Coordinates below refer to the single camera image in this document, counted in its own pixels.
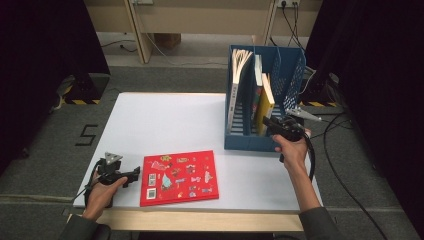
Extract white picture book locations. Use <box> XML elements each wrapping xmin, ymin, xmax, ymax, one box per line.
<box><xmin>227</xmin><ymin>48</ymin><xmax>254</xmax><ymax>132</ymax></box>

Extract black stand base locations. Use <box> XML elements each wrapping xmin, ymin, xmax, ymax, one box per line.
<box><xmin>299</xmin><ymin>78</ymin><xmax>338</xmax><ymax>108</ymax></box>
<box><xmin>62</xmin><ymin>73</ymin><xmax>111</xmax><ymax>105</ymax></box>

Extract black curtain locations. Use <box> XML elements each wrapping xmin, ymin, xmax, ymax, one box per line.
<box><xmin>304</xmin><ymin>0</ymin><xmax>424</xmax><ymax>229</ymax></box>
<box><xmin>0</xmin><ymin>0</ymin><xmax>111</xmax><ymax>176</ymax></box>

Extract person's left hand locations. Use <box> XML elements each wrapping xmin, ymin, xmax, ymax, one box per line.
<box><xmin>83</xmin><ymin>176</ymin><xmax>129</xmax><ymax>221</ymax></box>

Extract red book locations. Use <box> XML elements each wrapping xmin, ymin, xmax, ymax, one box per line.
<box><xmin>139</xmin><ymin>150</ymin><xmax>220</xmax><ymax>208</ymax></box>

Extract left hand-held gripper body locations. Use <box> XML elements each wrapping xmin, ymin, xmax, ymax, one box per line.
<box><xmin>96</xmin><ymin>153</ymin><xmax>124</xmax><ymax>185</ymax></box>

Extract teal cover book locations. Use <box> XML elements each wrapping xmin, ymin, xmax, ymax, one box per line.
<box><xmin>251</xmin><ymin>54</ymin><xmax>264</xmax><ymax>133</ymax></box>

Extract white floor cable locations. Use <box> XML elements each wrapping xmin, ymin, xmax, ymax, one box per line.
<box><xmin>144</xmin><ymin>33</ymin><xmax>228</xmax><ymax>67</ymax></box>

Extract yellow book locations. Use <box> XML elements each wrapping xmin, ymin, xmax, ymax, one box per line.
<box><xmin>255</xmin><ymin>73</ymin><xmax>276</xmax><ymax>137</ymax></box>

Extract long black floor cable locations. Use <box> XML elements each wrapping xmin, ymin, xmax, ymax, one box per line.
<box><xmin>298</xmin><ymin>111</ymin><xmax>389</xmax><ymax>240</ymax></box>

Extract blue plastic file rack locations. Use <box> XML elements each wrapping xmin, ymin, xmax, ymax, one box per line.
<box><xmin>223</xmin><ymin>44</ymin><xmax>307</xmax><ymax>154</ymax></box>

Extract light wooden desk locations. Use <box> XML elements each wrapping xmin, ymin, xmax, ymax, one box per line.
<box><xmin>83</xmin><ymin>0</ymin><xmax>324</xmax><ymax>65</ymax></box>

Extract black socket cables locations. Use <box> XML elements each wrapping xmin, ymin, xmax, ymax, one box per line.
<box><xmin>269</xmin><ymin>3</ymin><xmax>307</xmax><ymax>51</ymax></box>

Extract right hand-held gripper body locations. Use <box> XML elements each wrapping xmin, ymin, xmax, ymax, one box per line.
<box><xmin>271</xmin><ymin>105</ymin><xmax>324</xmax><ymax>143</ymax></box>

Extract person's right hand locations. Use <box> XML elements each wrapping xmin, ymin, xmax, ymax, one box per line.
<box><xmin>273</xmin><ymin>129</ymin><xmax>313</xmax><ymax>172</ymax></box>

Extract thin black floor cable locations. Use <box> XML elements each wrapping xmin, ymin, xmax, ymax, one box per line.
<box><xmin>100</xmin><ymin>39</ymin><xmax>138</xmax><ymax>54</ymax></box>

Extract brown cardboard box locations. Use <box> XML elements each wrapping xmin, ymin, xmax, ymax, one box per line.
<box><xmin>153</xmin><ymin>33</ymin><xmax>182</xmax><ymax>50</ymax></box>

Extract thick black gripper cable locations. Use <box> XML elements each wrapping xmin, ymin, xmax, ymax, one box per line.
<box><xmin>301</xmin><ymin>128</ymin><xmax>317</xmax><ymax>183</ymax></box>

